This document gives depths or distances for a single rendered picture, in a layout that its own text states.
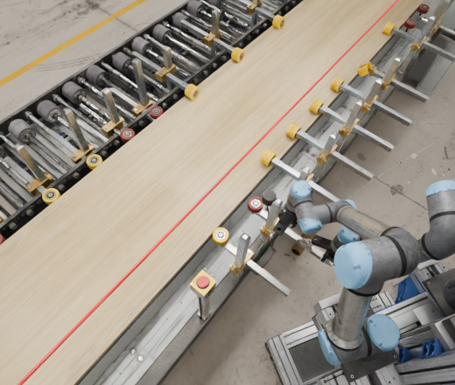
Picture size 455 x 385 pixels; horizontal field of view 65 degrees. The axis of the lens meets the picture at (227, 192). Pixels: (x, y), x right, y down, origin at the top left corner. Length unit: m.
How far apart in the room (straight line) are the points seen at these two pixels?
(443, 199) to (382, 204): 1.87
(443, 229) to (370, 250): 0.35
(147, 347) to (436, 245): 1.33
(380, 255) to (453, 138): 3.02
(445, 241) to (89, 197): 1.54
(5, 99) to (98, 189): 2.17
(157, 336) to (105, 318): 0.34
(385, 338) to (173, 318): 1.02
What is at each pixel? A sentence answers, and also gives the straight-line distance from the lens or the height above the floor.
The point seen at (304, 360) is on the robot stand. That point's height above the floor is 0.21.
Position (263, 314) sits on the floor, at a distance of 2.59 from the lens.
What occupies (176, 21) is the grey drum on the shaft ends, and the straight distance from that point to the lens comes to 2.99.
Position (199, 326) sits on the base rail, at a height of 0.70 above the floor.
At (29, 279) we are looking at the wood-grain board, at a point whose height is 0.90.
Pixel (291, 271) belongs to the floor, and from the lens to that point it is 2.70.
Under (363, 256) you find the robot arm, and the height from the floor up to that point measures 1.65.
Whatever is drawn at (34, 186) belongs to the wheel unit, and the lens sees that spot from 2.12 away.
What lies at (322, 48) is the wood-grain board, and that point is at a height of 0.90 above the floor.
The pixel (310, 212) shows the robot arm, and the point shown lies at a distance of 1.34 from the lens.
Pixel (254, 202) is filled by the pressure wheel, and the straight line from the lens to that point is 1.84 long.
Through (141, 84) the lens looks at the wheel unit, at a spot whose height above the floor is 1.01.
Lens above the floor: 2.51
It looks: 59 degrees down
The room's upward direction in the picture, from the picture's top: 5 degrees clockwise
